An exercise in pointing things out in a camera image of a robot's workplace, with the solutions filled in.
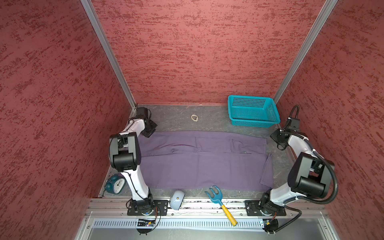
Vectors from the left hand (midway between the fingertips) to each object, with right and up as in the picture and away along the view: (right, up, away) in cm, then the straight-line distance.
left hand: (155, 131), depth 99 cm
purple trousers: (+34, -17, -8) cm, 39 cm away
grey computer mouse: (+19, -30, -30) cm, 46 cm away
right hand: (+76, -4, -8) cm, 76 cm away
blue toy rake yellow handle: (+39, -33, -23) cm, 56 cm away
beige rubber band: (+26, +8, +11) cm, 29 cm away
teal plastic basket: (+74, +15, +19) cm, 77 cm away
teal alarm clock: (-15, -26, -23) cm, 38 cm away
